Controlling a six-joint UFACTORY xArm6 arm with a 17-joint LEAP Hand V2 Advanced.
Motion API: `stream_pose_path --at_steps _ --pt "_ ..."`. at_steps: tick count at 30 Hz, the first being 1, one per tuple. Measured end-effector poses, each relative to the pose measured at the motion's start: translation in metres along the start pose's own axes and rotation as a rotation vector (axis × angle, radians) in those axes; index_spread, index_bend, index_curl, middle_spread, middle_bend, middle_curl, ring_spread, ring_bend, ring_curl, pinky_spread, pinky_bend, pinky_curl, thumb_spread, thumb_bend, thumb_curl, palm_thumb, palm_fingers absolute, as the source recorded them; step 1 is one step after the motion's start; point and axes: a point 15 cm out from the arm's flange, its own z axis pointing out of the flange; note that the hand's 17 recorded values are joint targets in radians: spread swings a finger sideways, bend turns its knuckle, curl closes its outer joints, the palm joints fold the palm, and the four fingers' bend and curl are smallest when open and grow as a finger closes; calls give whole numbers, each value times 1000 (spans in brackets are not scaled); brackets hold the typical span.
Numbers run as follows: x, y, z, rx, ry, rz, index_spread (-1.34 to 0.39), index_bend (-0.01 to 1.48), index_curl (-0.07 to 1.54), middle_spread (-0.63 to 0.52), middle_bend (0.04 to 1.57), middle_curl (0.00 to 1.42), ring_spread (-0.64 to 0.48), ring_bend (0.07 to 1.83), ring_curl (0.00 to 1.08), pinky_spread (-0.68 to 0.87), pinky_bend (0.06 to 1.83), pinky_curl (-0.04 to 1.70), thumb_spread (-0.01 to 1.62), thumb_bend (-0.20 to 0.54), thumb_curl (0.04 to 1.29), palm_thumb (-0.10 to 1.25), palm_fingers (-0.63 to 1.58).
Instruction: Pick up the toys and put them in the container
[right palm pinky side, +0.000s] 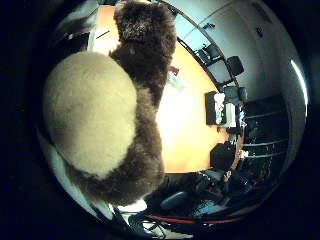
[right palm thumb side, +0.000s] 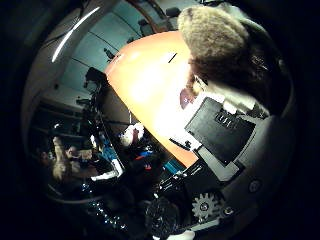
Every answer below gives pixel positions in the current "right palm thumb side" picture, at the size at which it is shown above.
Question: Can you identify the seated person in black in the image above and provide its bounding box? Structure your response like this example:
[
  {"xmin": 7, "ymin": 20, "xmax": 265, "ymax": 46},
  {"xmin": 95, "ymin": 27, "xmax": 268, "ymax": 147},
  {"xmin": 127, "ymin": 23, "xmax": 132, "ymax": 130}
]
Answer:
[{"xmin": 39, "ymin": 134, "xmax": 113, "ymax": 183}]

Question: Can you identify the blue aluminium rail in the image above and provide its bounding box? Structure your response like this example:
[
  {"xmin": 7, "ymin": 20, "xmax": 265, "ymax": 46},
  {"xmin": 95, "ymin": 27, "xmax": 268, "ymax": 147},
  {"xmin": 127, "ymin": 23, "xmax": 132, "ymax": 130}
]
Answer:
[{"xmin": 163, "ymin": 158, "xmax": 186, "ymax": 175}]

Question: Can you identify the ceiling light strip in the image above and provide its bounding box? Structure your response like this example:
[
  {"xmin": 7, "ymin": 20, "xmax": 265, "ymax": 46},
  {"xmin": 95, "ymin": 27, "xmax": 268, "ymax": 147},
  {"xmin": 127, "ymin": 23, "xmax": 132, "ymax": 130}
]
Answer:
[{"xmin": 50, "ymin": 5, "xmax": 102, "ymax": 64}]

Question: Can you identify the square table cable cutout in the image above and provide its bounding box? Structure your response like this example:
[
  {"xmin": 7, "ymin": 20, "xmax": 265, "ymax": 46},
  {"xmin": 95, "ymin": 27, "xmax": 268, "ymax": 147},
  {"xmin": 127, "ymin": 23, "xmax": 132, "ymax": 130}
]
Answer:
[{"xmin": 167, "ymin": 51, "xmax": 179, "ymax": 64}]

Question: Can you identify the dark furry plush toy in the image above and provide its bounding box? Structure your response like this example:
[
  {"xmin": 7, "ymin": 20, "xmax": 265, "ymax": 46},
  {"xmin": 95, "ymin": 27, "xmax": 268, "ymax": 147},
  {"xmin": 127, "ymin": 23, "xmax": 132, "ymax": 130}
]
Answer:
[{"xmin": 176, "ymin": 5, "xmax": 292, "ymax": 117}]

